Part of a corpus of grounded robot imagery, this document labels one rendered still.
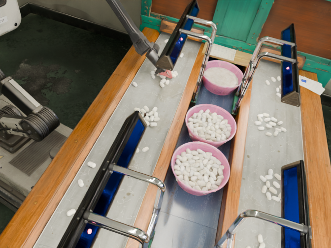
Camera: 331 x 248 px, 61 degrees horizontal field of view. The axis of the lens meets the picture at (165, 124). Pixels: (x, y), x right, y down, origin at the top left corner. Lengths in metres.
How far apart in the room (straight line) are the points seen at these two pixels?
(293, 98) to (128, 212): 0.81
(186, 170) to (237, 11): 1.10
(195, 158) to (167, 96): 0.43
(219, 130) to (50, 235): 0.91
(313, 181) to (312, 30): 0.97
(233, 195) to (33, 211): 0.78
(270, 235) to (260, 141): 0.48
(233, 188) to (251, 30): 1.10
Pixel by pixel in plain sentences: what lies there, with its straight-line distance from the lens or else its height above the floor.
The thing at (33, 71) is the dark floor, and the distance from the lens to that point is 2.98.
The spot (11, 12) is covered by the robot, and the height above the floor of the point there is 1.20.
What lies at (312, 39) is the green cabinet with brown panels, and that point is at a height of 0.97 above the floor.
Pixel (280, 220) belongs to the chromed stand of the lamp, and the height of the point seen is 1.12.
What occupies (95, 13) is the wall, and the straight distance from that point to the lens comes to 3.37.
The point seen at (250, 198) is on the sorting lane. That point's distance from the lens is 1.31.
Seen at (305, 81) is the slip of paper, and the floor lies 0.77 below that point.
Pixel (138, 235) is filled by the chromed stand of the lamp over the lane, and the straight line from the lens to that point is 0.73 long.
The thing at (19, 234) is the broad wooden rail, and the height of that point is 0.76.
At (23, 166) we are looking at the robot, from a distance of 1.65.
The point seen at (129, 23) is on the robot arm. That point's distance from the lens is 1.62.
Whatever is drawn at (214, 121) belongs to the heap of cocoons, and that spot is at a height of 0.74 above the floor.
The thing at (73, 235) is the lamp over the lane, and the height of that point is 1.11.
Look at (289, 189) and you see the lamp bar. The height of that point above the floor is 1.08.
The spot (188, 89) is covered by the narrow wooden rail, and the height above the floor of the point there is 0.76.
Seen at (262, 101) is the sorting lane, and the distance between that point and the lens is 1.76.
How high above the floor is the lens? 1.80
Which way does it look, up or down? 48 degrees down
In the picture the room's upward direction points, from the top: 11 degrees clockwise
